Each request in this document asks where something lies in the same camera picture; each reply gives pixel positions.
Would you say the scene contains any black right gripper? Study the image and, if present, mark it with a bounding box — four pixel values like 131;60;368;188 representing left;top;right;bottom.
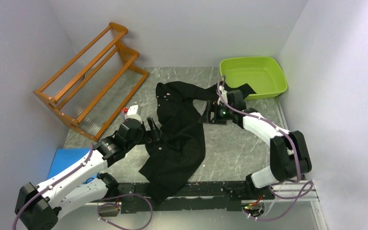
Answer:
197;101;233;126

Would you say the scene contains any black button shirt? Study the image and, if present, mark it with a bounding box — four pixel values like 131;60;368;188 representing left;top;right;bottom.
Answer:
138;80;257;206

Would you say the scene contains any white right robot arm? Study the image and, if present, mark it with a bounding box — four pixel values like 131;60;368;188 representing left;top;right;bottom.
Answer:
199;88;312;199

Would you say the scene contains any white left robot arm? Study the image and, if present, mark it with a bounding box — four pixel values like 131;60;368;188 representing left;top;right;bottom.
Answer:
12;117;161;230

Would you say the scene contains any green plastic basin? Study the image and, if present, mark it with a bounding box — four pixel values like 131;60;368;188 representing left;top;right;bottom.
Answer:
219;56;288;100

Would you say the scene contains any orange wooden rack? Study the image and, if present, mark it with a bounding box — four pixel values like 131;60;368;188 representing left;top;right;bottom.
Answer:
34;22;149;141

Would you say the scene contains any blue foam pad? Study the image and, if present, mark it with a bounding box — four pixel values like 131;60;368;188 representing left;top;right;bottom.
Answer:
47;148;90;179

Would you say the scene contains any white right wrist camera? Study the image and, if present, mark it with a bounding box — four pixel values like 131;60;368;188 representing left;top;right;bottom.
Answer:
217;83;228;104

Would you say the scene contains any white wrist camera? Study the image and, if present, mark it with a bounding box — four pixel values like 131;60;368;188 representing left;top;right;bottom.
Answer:
121;104;142;122
217;83;228;104

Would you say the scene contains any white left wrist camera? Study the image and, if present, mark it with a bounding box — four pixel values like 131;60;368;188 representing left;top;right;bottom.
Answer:
121;104;142;122

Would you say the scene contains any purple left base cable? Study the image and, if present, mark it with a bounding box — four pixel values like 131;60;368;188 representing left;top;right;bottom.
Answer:
87;192;154;230

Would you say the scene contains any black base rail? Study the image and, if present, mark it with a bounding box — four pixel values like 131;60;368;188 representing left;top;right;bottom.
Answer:
86;180;275;214

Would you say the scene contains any aluminium frame rail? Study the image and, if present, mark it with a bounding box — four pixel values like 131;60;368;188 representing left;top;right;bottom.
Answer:
31;181;329;230

